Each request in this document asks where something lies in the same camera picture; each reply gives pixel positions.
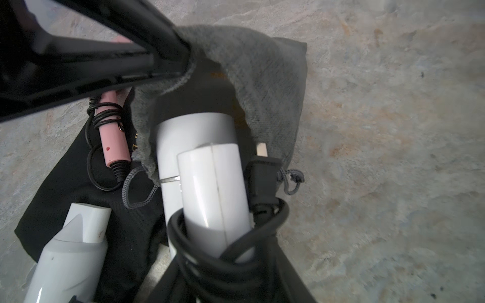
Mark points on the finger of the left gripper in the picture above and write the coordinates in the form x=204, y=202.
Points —
x=40, y=71

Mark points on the white hair dryer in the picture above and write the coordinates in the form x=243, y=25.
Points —
x=222, y=218
x=70, y=264

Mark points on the grey drawstring pouch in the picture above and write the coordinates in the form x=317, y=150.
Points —
x=269, y=77

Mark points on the pink hair dryer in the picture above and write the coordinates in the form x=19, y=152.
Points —
x=105, y=131

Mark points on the black pouch with gold logo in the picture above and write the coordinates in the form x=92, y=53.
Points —
x=136, y=226

